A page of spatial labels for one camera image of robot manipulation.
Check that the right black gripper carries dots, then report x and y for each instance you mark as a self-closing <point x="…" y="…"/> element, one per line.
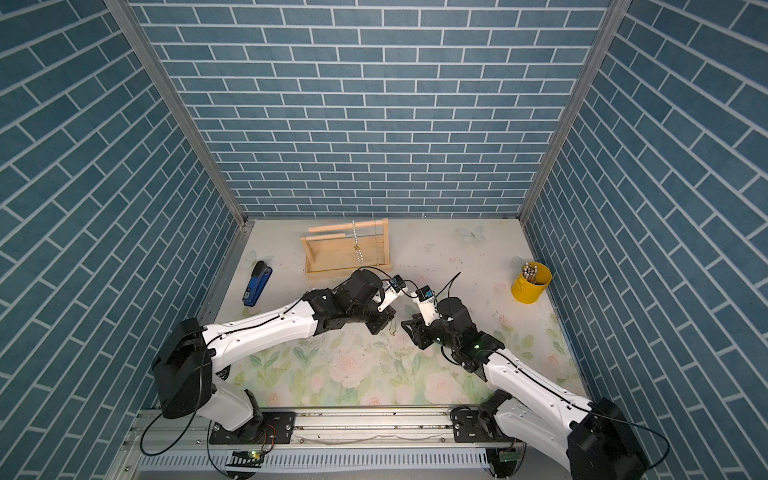
<point x="420" y="333"/>

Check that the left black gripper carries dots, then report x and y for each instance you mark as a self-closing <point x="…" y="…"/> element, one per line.
<point x="384" y="318"/>

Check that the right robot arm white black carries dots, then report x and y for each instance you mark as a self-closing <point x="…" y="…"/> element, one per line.
<point x="591" y="439"/>

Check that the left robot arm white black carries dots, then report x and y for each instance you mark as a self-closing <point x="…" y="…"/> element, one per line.
<point x="187" y="366"/>

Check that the wooden jewelry display stand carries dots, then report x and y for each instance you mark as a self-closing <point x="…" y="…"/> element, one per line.
<point x="334" y="251"/>

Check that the floral table mat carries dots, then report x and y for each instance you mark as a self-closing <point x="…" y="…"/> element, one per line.
<point x="475" y="260"/>

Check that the blue stapler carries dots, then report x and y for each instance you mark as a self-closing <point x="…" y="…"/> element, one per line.
<point x="260" y="276"/>

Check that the yellow cup with pens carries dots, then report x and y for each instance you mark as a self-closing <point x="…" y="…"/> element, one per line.
<point x="531" y="282"/>

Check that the right green circuit board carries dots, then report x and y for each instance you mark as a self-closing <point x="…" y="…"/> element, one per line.
<point x="510" y="455"/>

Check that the green circuit board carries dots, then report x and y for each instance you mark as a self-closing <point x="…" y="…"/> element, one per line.
<point x="246" y="459"/>
<point x="510" y="455"/>

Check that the left green circuit board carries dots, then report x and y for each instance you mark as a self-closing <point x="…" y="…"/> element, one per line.
<point x="246" y="459"/>

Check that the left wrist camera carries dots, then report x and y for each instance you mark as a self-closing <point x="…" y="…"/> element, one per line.
<point x="395" y="288"/>

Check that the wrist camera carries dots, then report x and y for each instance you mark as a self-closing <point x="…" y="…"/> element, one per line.
<point x="395" y="288"/>
<point x="427" y="305"/>

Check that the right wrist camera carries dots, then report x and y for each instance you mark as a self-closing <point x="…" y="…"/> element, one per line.
<point x="427" y="305"/>

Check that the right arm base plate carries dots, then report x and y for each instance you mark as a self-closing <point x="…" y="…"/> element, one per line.
<point x="473" y="425"/>

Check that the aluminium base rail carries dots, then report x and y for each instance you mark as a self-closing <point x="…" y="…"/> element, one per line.
<point x="407" y="427"/>

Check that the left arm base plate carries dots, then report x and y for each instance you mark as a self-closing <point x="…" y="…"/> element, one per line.
<point x="270" y="428"/>

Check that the white slotted cable duct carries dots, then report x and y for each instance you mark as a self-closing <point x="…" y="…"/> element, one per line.
<point x="321" y="460"/>

